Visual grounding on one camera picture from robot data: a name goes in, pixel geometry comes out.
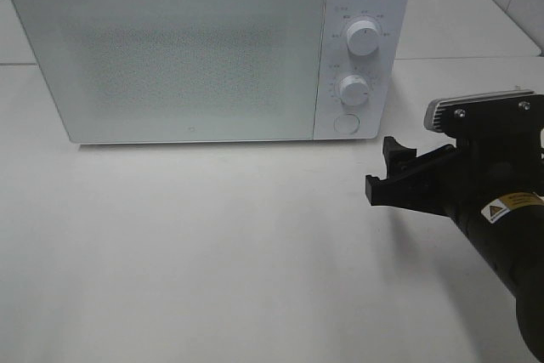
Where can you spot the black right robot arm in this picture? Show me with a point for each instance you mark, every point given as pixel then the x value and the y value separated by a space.
pixel 516 256

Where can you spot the white microwave oven body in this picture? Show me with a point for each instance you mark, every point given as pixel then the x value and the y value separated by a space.
pixel 382 1

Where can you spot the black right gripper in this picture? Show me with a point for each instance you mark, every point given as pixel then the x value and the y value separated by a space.
pixel 493 174

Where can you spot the round white door button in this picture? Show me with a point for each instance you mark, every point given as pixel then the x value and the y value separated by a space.
pixel 347 124

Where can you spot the white microwave door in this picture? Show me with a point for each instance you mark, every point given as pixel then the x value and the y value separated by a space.
pixel 157 71

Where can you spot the white microwave knob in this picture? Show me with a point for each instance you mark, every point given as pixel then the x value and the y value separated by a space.
pixel 362 36
pixel 353 90

